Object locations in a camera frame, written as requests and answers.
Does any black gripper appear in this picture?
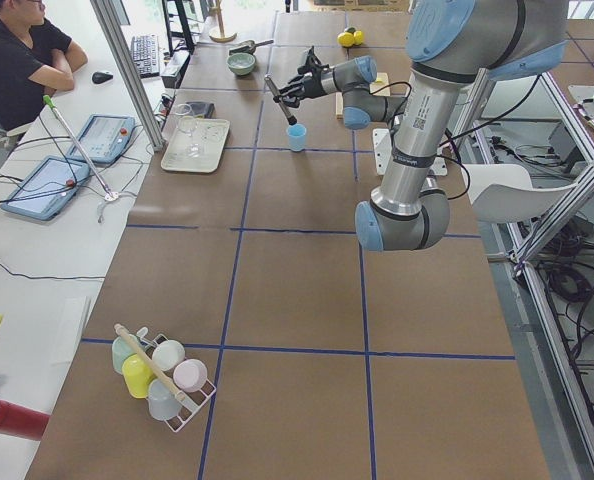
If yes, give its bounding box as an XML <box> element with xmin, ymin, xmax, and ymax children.
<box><xmin>279</xmin><ymin>46</ymin><xmax>333</xmax><ymax>108</ymax></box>

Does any steel muddler with black tip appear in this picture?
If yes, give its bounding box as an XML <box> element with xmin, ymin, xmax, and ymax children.
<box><xmin>264</xmin><ymin>74</ymin><xmax>297</xmax><ymax>126</ymax></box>

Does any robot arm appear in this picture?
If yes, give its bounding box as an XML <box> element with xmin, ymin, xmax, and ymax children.
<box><xmin>271</xmin><ymin>0</ymin><xmax>568</xmax><ymax>251</ymax></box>

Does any light blue cup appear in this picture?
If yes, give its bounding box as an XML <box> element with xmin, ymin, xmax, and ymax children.
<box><xmin>286</xmin><ymin>123</ymin><xmax>307</xmax><ymax>152</ymax></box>

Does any yellow lemon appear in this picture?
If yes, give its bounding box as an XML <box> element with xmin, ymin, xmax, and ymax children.
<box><xmin>353</xmin><ymin>30</ymin><xmax>364</xmax><ymax>45</ymax></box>
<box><xmin>337</xmin><ymin>32</ymin><xmax>355</xmax><ymax>48</ymax></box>

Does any wooden cutting board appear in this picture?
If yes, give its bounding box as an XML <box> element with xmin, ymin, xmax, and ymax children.
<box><xmin>335</xmin><ymin>72</ymin><xmax>391</xmax><ymax>119</ymax></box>

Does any green bowl of ice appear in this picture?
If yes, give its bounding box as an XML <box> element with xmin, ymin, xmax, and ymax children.
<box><xmin>226</xmin><ymin>52</ymin><xmax>256</xmax><ymax>76</ymax></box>

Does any steel ice scoop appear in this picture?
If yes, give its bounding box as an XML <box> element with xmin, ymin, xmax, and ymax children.
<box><xmin>228</xmin><ymin>39</ymin><xmax>274</xmax><ymax>55</ymax></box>

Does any cream bear tray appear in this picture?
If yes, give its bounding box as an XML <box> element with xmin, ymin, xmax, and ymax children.
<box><xmin>161</xmin><ymin>117</ymin><xmax>230</xmax><ymax>174</ymax></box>

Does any clear wine glass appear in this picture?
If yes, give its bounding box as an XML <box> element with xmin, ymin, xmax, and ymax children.
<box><xmin>174</xmin><ymin>103</ymin><xmax>202</xmax><ymax>157</ymax></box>

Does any black keyboard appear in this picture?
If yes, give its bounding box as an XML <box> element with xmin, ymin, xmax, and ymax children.
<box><xmin>130</xmin><ymin>34</ymin><xmax>160</xmax><ymax>78</ymax></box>

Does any black computer mouse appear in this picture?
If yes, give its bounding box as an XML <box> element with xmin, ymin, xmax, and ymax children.
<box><xmin>91</xmin><ymin>71</ymin><xmax>114</xmax><ymax>85</ymax></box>

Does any blue teach pendant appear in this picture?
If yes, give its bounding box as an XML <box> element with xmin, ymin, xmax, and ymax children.
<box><xmin>1</xmin><ymin>156</ymin><xmax>90</xmax><ymax>221</ymax></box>
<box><xmin>77</xmin><ymin>114</ymin><xmax>136</xmax><ymax>165</ymax></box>

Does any white chair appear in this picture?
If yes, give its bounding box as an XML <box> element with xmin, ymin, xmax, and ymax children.
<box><xmin>465</xmin><ymin>164</ymin><xmax>577</xmax><ymax>224</ymax></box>

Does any person in black shirt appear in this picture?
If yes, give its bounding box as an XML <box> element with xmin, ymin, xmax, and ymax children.
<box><xmin>0</xmin><ymin>1</ymin><xmax>88</xmax><ymax>130</ymax></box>

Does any red bottle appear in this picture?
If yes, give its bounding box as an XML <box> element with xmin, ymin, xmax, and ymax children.
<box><xmin>0</xmin><ymin>399</ymin><xmax>50</xmax><ymax>441</ymax></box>

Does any black braided cable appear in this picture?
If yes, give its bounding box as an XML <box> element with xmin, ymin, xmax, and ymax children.
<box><xmin>366</xmin><ymin>74</ymin><xmax>543</xmax><ymax>201</ymax></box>

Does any white wire cup rack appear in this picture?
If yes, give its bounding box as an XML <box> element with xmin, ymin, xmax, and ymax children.
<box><xmin>110</xmin><ymin>323</ymin><xmax>218</xmax><ymax>434</ymax></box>

